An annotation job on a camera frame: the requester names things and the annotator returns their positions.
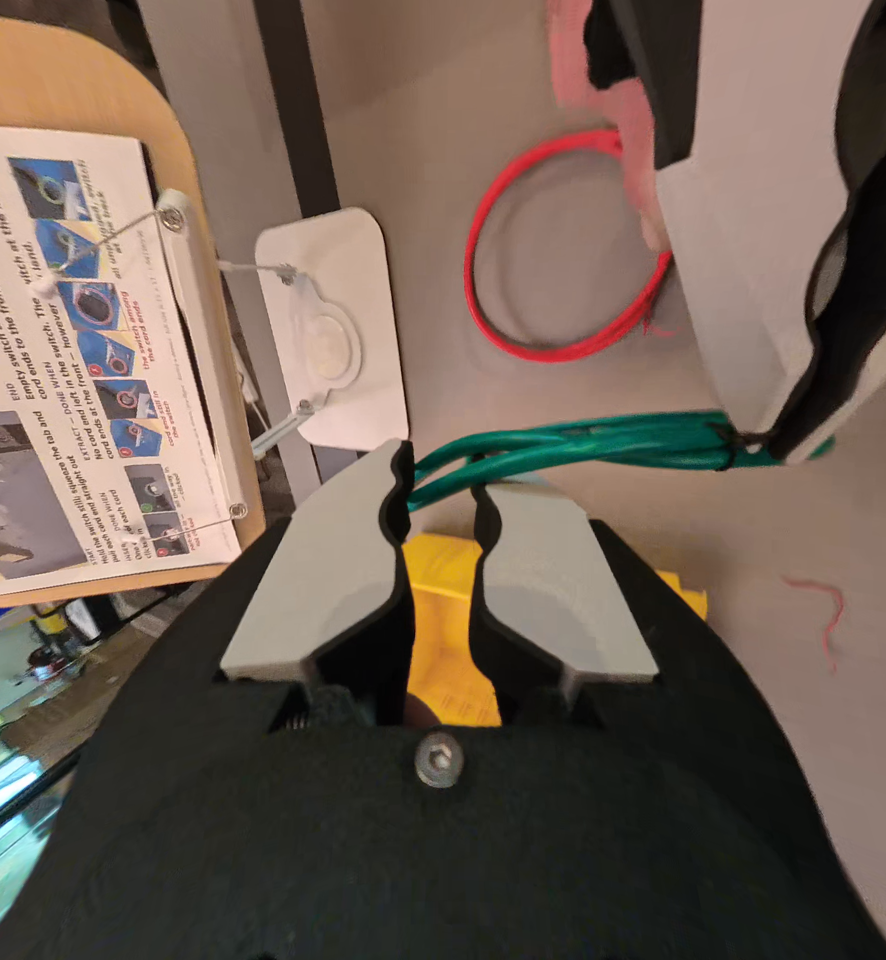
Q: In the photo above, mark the black twist tie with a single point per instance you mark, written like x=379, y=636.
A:
x=724, y=450

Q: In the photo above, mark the wooden document board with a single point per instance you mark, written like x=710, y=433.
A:
x=75, y=82

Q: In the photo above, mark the printed instruction sheet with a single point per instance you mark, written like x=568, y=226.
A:
x=7, y=300

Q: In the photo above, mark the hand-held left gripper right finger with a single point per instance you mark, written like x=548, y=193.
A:
x=563, y=585

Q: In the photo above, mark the yellow plastic bin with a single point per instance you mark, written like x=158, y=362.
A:
x=443, y=637

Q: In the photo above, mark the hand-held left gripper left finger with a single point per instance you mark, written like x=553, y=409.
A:
x=315, y=585

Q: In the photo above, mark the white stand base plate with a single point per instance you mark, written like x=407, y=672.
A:
x=368, y=300

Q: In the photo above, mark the red thread scrap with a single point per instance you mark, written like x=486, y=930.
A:
x=839, y=611

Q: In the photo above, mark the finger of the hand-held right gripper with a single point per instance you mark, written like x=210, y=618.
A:
x=758, y=225
x=885, y=262

